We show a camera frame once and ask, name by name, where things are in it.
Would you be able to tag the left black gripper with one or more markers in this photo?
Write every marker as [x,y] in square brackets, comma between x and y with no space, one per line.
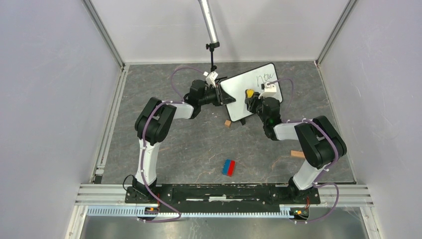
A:
[221,97]

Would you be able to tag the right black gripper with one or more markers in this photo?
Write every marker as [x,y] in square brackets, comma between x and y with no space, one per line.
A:
[252,102]

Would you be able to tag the yellow bone shaped eraser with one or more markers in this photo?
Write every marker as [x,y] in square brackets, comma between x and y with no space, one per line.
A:
[249,93]

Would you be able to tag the black framed whiteboard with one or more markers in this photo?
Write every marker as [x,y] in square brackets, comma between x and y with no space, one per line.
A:
[237,85]

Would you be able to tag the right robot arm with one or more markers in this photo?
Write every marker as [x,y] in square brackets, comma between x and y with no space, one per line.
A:
[321,144]

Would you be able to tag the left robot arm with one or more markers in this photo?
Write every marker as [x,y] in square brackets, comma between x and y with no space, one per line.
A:
[154,122]

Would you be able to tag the small wooden cube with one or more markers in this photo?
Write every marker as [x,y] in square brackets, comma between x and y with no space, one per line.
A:
[227,123]

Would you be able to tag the black tripod stand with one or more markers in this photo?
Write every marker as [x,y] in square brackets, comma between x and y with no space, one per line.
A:
[211,48]

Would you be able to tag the flat wooden block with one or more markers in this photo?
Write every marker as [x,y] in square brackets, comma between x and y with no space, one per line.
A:
[297,154]

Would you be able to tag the blue and red block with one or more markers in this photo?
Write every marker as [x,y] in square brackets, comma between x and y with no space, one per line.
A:
[228,167]

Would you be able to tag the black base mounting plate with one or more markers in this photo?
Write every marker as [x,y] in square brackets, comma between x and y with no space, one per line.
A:
[221,198]

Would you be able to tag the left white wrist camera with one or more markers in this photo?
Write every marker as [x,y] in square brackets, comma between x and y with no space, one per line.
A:
[210,78]

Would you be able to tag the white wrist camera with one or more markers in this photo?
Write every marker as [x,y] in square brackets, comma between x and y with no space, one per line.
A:
[269,90]
[210,78]

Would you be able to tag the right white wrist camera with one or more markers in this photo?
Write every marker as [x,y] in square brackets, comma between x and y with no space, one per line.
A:
[269,90]

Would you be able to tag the aluminium frame rail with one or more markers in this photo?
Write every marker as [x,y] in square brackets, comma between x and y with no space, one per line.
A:
[109,200]

